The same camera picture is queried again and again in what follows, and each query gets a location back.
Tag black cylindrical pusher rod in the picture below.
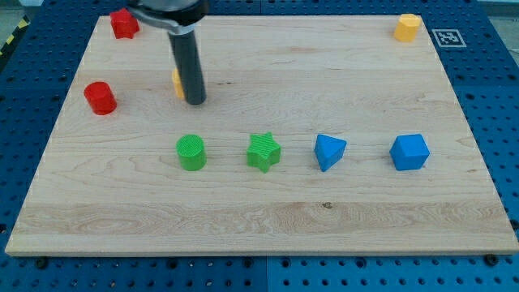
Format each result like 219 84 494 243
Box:
168 30 206 105

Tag yellow heart block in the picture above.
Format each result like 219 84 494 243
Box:
172 68 185 100

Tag red star block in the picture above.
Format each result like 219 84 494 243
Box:
109 8 139 39

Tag red cylinder block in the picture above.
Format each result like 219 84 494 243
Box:
84 81 117 115

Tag green cylinder block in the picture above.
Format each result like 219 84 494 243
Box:
176 134 207 171

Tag green star block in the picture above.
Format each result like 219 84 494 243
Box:
247 132 281 173

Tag wooden board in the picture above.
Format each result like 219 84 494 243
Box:
6 15 518 257

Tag blue triangle block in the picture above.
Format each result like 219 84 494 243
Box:
314 134 347 172

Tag yellow hexagon block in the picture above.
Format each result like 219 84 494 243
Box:
393 14 422 42

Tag blue cube block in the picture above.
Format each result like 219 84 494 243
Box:
389 134 431 171

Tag white fiducial marker tag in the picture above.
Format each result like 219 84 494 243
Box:
432 28 466 48

